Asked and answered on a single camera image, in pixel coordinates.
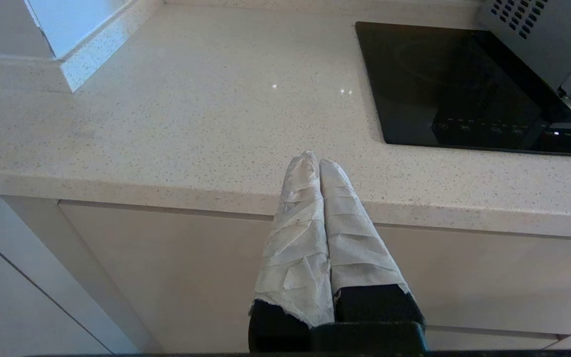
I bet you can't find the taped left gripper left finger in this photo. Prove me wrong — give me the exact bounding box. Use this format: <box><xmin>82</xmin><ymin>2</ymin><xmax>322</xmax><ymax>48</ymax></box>
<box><xmin>248</xmin><ymin>150</ymin><xmax>335</xmax><ymax>353</ymax></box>

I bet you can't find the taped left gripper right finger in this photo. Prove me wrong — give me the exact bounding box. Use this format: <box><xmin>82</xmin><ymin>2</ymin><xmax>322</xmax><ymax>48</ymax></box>
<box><xmin>319</xmin><ymin>159</ymin><xmax>427</xmax><ymax>326</ymax></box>

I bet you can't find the silver Panasonic microwave oven body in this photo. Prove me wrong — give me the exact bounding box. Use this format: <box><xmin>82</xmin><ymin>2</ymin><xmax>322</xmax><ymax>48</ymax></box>
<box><xmin>476</xmin><ymin>0</ymin><xmax>571</xmax><ymax>93</ymax></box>

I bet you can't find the white cabinet drawer front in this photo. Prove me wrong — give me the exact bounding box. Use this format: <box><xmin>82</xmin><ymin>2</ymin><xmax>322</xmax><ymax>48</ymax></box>
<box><xmin>425</xmin><ymin>327</ymin><xmax>571</xmax><ymax>352</ymax></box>
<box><xmin>57</xmin><ymin>200</ymin><xmax>571</xmax><ymax>339</ymax></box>

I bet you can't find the black glass induction cooktop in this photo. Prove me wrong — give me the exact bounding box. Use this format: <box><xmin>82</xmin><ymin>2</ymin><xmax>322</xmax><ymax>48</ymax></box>
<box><xmin>356</xmin><ymin>21</ymin><xmax>571</xmax><ymax>159</ymax></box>

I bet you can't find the white cabinet corner panel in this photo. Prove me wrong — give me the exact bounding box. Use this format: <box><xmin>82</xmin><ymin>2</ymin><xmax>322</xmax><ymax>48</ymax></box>
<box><xmin>0</xmin><ymin>195</ymin><xmax>163</xmax><ymax>354</ymax></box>

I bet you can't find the white cabinet door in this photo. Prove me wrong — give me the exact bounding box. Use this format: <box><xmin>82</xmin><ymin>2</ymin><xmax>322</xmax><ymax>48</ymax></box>
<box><xmin>0</xmin><ymin>232</ymin><xmax>113</xmax><ymax>355</ymax></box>

